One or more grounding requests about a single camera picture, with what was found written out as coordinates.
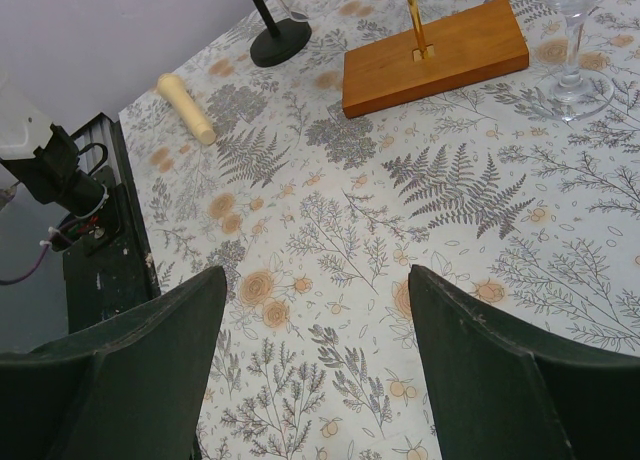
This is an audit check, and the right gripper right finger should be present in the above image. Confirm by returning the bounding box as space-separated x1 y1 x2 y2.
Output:
408 265 639 459

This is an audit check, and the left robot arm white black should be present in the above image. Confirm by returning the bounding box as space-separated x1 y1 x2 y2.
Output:
1 69 108 218

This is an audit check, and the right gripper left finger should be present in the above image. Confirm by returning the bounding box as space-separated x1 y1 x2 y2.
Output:
1 266 227 459

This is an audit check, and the floral patterned table mat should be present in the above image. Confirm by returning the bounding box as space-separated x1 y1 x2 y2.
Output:
120 0 639 459

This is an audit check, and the wooden pestle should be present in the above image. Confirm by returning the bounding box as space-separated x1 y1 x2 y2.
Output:
156 73 217 146

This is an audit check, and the gold wire wine glass rack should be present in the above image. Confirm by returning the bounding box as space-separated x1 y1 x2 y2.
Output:
342 0 529 118

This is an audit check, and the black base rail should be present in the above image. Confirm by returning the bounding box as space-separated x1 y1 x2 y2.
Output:
63 113 160 334

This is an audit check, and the ribbed clear wine glass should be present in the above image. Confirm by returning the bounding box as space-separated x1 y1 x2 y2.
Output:
264 0 311 24

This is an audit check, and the microphone on black stand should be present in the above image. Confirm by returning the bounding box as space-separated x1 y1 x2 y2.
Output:
250 0 312 68

